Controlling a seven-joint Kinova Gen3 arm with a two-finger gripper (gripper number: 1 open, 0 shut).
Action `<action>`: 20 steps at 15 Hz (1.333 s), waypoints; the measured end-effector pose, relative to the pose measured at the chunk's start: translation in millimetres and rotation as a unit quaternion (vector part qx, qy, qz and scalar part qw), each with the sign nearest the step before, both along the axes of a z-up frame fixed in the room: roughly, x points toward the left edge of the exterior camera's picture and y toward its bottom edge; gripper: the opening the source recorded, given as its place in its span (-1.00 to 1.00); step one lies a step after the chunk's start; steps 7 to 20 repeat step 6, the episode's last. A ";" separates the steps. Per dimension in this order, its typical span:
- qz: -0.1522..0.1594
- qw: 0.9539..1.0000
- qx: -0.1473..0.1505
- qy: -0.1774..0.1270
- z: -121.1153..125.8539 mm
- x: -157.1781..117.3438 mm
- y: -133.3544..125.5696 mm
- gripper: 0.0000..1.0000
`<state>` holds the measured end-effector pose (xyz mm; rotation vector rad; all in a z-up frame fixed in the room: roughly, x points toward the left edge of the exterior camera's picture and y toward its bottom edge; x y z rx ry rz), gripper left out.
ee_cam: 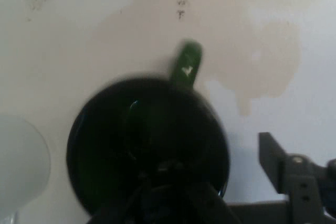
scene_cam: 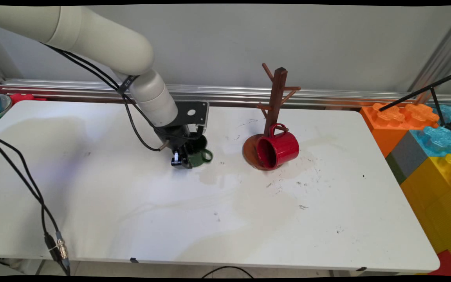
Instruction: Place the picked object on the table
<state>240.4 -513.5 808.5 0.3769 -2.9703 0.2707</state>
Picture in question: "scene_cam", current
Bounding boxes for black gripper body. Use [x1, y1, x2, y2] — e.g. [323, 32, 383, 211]
[159, 125, 202, 154]

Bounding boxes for green mug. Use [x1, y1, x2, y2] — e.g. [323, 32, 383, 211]
[186, 135, 213, 168]

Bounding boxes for black cable with black connector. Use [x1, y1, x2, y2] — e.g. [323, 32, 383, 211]
[0, 133, 63, 271]

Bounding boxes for red mug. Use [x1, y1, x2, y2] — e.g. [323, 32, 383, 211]
[256, 123, 299, 170]

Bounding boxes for blue toy block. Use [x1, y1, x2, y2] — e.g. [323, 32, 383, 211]
[410, 125, 451, 157]
[431, 104, 451, 130]

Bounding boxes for cable strap on arm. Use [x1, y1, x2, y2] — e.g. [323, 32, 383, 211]
[117, 75, 138, 94]

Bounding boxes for black floor cable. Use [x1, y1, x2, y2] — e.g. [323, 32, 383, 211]
[202, 266, 254, 278]

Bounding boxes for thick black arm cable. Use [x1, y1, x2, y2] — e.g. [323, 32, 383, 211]
[41, 43, 167, 152]

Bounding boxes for cable with metal connector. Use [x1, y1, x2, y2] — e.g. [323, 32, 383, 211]
[0, 133, 71, 275]

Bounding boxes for aluminium wall rail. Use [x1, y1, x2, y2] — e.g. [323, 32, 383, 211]
[0, 78, 451, 109]

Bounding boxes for slanted aluminium profile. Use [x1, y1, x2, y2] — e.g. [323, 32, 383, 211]
[409, 8, 451, 94]

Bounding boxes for black tripod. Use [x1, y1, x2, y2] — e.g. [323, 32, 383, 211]
[378, 69, 451, 134]

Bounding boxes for brown wooden mug tree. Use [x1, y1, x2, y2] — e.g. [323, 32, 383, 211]
[242, 63, 301, 171]

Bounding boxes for yellow toy block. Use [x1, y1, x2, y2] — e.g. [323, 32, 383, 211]
[400, 153, 451, 255]

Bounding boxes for orange toy block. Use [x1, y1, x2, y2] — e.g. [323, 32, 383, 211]
[361, 103, 439, 157]

